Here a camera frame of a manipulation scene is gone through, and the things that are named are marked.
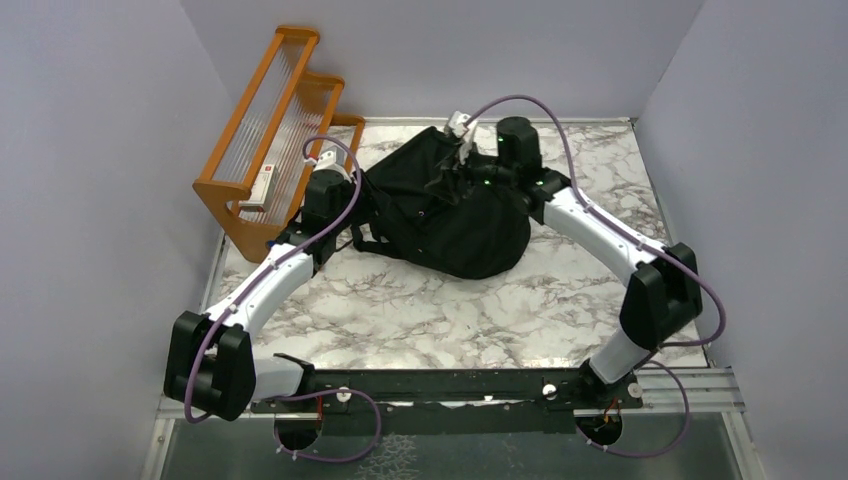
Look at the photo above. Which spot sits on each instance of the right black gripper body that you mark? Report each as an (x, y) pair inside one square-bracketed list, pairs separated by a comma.
[(479, 175)]

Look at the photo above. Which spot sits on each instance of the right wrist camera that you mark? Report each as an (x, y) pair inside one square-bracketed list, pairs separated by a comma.
[(461, 128)]

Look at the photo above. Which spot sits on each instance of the small white red box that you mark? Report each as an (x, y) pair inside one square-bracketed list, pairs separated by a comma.
[(262, 190)]

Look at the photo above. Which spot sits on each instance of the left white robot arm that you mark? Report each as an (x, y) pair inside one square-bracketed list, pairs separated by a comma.
[(211, 368)]

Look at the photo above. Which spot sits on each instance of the orange wooden rack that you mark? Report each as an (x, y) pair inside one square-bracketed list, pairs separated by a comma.
[(279, 118)]

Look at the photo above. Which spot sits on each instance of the black backpack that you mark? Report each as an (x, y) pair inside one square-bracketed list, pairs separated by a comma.
[(479, 237)]

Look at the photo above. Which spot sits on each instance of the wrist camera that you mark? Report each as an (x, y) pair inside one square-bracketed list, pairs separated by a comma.
[(461, 128), (332, 159)]

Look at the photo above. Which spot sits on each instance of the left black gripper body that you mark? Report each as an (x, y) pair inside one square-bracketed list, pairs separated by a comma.
[(367, 206)]

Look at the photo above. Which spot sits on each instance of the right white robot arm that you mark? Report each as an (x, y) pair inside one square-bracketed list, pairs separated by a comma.
[(661, 294)]

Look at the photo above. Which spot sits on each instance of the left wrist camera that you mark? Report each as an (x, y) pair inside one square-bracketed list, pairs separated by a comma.
[(332, 159)]

